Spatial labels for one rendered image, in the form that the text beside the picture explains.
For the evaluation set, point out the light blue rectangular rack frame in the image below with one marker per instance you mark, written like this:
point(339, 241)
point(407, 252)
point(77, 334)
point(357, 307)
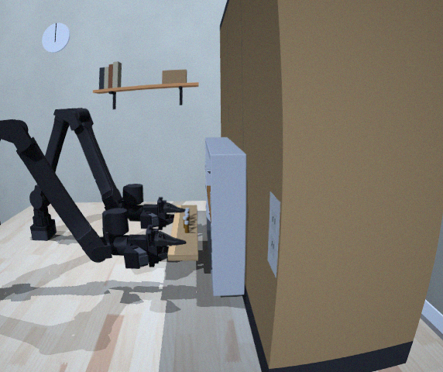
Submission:
point(228, 215)

